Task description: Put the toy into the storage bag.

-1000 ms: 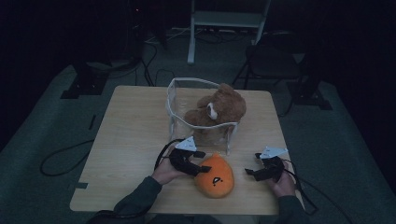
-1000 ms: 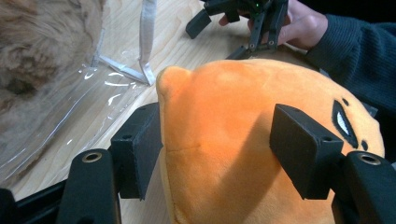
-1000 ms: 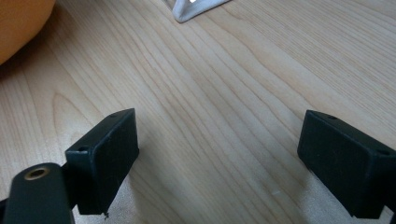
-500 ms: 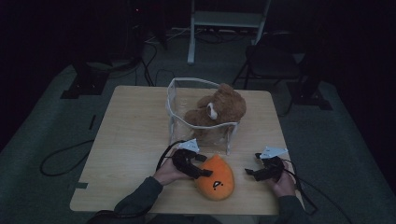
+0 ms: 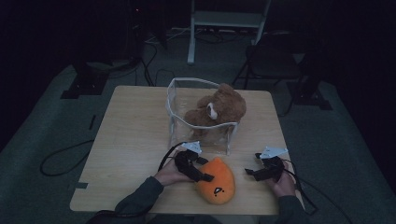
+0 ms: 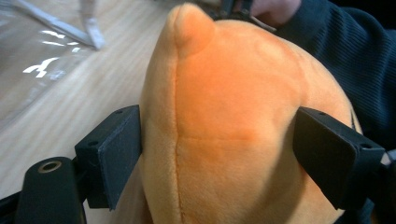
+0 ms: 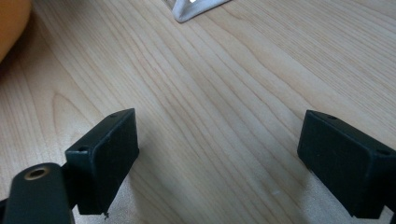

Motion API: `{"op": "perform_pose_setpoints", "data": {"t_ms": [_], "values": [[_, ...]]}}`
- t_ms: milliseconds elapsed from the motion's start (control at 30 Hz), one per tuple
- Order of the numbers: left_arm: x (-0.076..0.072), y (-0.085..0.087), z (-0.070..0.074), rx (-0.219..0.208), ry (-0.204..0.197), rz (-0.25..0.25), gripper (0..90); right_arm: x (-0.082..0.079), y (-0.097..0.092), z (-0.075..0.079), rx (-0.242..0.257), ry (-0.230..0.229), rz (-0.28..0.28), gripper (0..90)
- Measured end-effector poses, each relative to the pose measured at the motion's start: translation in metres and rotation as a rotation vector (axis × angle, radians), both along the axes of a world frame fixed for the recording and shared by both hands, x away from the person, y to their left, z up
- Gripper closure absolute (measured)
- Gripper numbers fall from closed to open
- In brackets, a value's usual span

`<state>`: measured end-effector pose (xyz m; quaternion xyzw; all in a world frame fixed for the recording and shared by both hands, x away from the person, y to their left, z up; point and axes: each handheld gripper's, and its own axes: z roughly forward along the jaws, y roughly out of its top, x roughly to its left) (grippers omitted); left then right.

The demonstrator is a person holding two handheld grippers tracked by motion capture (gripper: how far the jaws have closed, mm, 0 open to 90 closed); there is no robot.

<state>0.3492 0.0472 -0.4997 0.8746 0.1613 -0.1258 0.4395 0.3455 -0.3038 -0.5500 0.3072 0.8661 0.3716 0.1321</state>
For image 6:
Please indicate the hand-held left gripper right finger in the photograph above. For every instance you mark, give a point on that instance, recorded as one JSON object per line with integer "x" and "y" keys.
{"x": 336, "y": 158}

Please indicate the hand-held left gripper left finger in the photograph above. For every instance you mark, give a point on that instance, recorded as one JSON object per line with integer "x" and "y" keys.
{"x": 112, "y": 155}

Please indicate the orange plush toy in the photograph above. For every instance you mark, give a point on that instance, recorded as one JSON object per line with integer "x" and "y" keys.
{"x": 236, "y": 118}

